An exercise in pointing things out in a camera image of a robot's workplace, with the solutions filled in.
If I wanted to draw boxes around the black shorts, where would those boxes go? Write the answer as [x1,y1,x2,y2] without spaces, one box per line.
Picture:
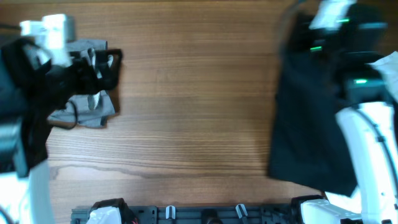
[267,13,358,196]

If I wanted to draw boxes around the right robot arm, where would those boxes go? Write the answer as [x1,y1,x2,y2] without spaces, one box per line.
[286,1,397,223]

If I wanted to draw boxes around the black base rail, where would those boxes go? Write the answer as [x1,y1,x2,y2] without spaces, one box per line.
[70,203,299,224]

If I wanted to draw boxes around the left black cable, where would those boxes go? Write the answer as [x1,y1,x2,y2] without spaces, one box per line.
[48,99,78,130]

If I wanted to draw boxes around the white t-shirt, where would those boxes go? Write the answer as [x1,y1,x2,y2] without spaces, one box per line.
[369,51,398,102]

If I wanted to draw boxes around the folded grey shorts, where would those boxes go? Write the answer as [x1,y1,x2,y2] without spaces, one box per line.
[48,39,116,128]

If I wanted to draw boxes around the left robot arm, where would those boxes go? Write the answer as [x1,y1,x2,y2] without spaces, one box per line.
[1,38,123,223]

